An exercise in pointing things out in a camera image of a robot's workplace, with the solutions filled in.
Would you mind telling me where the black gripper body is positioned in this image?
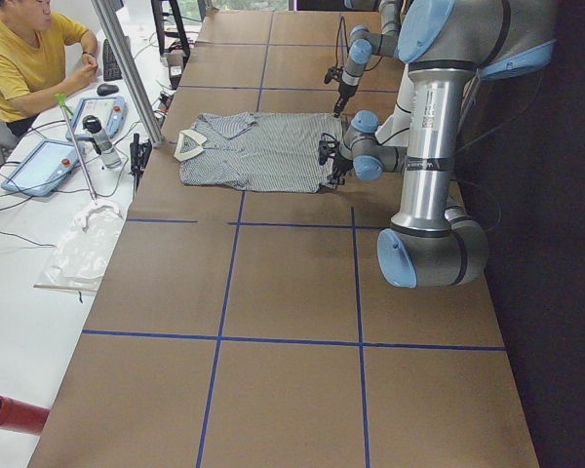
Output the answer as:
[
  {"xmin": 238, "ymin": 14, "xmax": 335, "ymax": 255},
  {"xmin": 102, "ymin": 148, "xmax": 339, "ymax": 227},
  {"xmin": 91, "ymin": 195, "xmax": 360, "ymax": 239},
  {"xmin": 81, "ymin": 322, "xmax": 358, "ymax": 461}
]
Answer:
[
  {"xmin": 318, "ymin": 139, "xmax": 353, "ymax": 181},
  {"xmin": 324, "ymin": 68, "xmax": 357, "ymax": 108}
]

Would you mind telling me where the blue white striped polo shirt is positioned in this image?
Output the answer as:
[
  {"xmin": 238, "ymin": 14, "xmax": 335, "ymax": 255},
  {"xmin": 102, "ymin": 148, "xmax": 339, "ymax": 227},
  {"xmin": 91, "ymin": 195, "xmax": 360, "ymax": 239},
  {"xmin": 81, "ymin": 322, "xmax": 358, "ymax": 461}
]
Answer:
[{"xmin": 175, "ymin": 112, "xmax": 343, "ymax": 193}]

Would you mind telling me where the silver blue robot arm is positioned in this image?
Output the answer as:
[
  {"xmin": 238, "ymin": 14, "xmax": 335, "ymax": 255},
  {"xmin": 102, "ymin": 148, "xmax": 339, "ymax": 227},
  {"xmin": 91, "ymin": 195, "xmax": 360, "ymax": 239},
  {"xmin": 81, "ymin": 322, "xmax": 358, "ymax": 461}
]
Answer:
[
  {"xmin": 319, "ymin": 1, "xmax": 558, "ymax": 288},
  {"xmin": 324, "ymin": 0, "xmax": 406, "ymax": 117}
]

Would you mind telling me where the black power supply box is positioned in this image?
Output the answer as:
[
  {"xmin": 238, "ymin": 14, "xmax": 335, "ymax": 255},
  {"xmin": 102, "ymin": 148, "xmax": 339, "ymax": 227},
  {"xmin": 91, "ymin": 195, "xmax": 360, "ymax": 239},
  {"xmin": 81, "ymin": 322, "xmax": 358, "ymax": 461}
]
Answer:
[{"xmin": 165, "ymin": 50, "xmax": 187, "ymax": 90}]

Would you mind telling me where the black clamp tool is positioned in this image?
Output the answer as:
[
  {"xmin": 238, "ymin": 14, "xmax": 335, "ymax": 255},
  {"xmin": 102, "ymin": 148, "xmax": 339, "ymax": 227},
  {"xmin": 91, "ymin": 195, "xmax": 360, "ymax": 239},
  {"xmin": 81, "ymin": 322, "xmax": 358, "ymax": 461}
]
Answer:
[{"xmin": 130, "ymin": 133, "xmax": 152, "ymax": 195}]

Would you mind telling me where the far blue teach pendant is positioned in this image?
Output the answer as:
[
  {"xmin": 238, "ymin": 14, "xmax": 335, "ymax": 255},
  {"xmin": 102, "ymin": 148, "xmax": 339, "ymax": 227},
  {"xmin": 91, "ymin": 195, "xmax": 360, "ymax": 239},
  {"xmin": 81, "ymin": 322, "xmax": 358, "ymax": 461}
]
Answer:
[{"xmin": 71, "ymin": 96, "xmax": 127, "ymax": 140}]

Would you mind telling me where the blue teach pendant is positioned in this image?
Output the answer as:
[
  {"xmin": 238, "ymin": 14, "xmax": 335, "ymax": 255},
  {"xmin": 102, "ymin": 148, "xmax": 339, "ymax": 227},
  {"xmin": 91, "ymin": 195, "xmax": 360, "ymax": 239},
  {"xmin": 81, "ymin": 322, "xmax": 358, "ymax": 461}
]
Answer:
[
  {"xmin": 71, "ymin": 96, "xmax": 127, "ymax": 140},
  {"xmin": 1, "ymin": 139, "xmax": 78, "ymax": 197}
]

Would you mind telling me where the black keyboard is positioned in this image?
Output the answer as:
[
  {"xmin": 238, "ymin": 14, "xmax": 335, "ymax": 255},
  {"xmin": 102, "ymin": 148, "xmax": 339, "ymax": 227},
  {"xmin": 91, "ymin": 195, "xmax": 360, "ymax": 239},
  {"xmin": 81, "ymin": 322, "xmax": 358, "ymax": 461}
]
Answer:
[{"xmin": 101, "ymin": 39, "xmax": 122, "ymax": 82}]

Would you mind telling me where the black computer mouse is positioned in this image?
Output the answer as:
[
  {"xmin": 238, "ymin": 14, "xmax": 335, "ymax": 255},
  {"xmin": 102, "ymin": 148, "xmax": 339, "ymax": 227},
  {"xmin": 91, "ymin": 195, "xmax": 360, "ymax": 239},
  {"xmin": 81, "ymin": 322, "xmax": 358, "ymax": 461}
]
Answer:
[{"xmin": 97, "ymin": 83, "xmax": 119, "ymax": 97}]

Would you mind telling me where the clear plastic bag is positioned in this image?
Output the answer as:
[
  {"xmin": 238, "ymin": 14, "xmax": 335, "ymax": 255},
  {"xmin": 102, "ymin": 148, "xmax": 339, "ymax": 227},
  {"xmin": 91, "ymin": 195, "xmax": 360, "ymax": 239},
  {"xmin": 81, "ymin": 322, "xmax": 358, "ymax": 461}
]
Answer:
[{"xmin": 33, "ymin": 199, "xmax": 124, "ymax": 293}]

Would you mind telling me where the metal rod green tip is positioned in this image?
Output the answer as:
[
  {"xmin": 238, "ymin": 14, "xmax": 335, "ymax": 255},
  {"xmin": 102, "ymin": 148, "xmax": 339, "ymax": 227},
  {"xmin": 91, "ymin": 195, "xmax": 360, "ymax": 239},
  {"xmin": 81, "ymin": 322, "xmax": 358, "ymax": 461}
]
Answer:
[{"xmin": 55, "ymin": 93, "xmax": 98, "ymax": 203}]

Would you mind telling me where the near blue teach pendant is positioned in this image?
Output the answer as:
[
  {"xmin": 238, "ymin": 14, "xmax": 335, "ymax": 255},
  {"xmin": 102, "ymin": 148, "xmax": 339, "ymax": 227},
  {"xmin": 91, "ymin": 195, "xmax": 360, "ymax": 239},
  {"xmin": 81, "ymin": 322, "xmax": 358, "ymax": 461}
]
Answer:
[{"xmin": 1, "ymin": 139, "xmax": 78, "ymax": 197}]

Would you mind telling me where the person in yellow shirt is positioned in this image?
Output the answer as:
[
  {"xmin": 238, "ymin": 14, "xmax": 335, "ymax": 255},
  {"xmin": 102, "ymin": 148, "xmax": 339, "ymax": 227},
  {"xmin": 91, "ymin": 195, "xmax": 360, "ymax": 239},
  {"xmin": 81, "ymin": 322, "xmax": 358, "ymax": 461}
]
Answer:
[{"xmin": 0, "ymin": 1, "xmax": 98, "ymax": 137}]

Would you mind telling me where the red cylinder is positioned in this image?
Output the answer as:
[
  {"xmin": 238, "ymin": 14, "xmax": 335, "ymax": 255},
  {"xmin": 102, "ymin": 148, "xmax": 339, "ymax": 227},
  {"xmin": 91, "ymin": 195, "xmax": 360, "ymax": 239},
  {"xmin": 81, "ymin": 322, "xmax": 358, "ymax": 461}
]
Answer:
[{"xmin": 0, "ymin": 395, "xmax": 50, "ymax": 435}]

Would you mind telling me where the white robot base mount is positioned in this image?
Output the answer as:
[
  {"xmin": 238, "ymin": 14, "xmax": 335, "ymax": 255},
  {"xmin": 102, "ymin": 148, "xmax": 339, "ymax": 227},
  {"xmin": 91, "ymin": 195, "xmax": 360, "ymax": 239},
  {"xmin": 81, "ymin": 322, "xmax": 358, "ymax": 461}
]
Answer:
[{"xmin": 375, "ymin": 64, "xmax": 414, "ymax": 147}]

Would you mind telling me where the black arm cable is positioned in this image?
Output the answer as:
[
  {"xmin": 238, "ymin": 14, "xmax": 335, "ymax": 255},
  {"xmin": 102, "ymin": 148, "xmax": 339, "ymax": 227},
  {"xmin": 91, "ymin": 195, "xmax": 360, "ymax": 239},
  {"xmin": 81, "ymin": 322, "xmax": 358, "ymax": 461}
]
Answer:
[
  {"xmin": 448, "ymin": 67, "xmax": 503, "ymax": 235},
  {"xmin": 329, "ymin": 16, "xmax": 350, "ymax": 74}
]

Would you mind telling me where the aluminium frame post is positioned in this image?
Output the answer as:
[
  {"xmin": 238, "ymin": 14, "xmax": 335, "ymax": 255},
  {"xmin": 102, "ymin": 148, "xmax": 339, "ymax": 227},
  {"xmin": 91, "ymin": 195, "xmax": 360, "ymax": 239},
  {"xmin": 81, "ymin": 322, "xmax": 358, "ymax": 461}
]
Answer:
[{"xmin": 92, "ymin": 0, "xmax": 164, "ymax": 148}]

